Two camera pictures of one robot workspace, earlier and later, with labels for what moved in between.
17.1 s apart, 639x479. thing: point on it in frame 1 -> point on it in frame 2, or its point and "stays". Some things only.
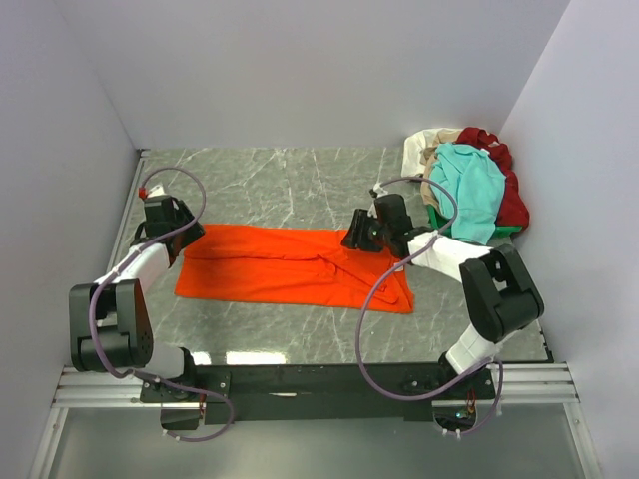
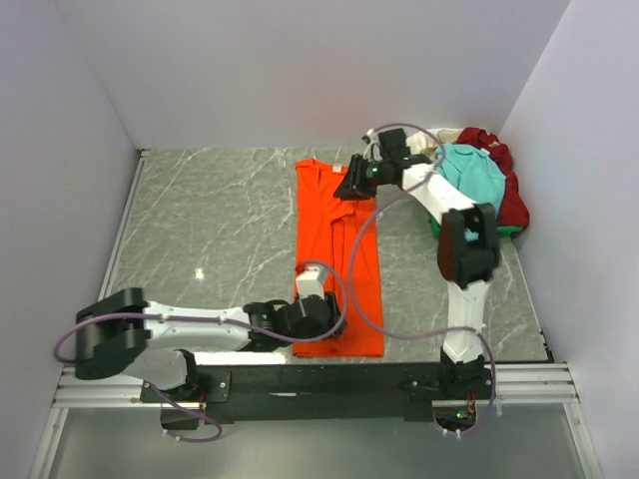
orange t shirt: [290, 267] -> [339, 236]
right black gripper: [363, 232] -> [360, 176]
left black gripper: [187, 232] -> [334, 313]
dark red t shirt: [514, 208] stays
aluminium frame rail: [83, 388] stays
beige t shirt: [442, 137] stays
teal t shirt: [478, 185] stays
